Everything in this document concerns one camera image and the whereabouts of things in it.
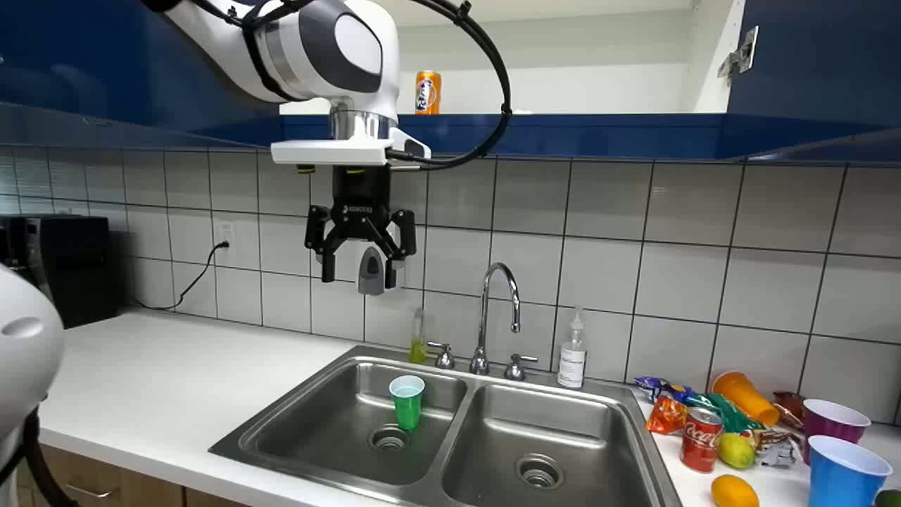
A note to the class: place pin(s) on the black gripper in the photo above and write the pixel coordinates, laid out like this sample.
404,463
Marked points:
361,211

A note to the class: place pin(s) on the orange Fanta can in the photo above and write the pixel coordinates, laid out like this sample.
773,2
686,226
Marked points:
430,93

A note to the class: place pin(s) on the stainless steel double sink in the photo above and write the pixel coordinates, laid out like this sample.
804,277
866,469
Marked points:
483,440

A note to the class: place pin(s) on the white soap dispenser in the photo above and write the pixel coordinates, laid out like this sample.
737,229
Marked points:
373,270

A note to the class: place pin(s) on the green dish soap bottle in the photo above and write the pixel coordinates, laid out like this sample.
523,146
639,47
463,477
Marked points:
418,347

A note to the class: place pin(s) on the green plastic cup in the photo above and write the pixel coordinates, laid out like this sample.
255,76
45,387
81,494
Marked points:
407,394

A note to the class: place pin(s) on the blue upper cabinet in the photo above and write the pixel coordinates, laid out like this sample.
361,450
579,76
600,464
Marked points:
700,78

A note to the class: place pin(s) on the clear hand soap bottle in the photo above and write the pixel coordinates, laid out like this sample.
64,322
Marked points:
573,354

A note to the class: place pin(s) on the black coffee machine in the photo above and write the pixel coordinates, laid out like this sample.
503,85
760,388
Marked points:
68,257

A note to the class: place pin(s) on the orange snack bag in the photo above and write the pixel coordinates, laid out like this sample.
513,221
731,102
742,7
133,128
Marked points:
666,414

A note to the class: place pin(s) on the wooden lower cabinet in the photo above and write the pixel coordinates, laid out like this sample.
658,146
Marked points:
97,481

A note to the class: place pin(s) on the red Coca-Cola can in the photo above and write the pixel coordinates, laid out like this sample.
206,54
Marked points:
700,440

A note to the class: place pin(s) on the green apple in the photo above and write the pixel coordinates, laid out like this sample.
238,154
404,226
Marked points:
737,450

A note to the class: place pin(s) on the yellow lemon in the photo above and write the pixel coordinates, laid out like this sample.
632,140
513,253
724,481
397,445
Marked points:
734,491

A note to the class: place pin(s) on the purple plastic cup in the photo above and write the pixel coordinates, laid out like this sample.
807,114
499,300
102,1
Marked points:
835,419

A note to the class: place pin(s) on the blue plastic cup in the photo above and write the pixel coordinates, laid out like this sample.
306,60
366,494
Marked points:
845,474

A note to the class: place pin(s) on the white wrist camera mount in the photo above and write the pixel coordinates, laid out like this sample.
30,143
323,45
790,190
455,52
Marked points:
359,140

